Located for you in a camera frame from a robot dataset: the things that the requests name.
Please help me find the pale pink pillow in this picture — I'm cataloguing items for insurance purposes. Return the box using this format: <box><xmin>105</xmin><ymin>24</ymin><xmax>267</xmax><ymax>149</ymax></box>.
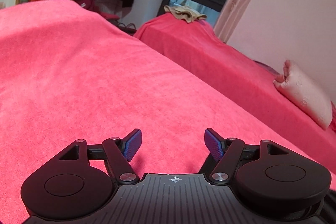
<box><xmin>273</xmin><ymin>60</ymin><xmax>333</xmax><ymax>130</ymax></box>

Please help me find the beige folded cloth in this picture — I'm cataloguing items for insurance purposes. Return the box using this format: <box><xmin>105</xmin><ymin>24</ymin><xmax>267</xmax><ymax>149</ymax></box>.
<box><xmin>163</xmin><ymin>5</ymin><xmax>207</xmax><ymax>23</ymax></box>

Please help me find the red blanket far bed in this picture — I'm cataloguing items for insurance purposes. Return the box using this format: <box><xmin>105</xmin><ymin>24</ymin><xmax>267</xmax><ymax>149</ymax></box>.
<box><xmin>134</xmin><ymin>13</ymin><xmax>335</xmax><ymax>171</ymax></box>

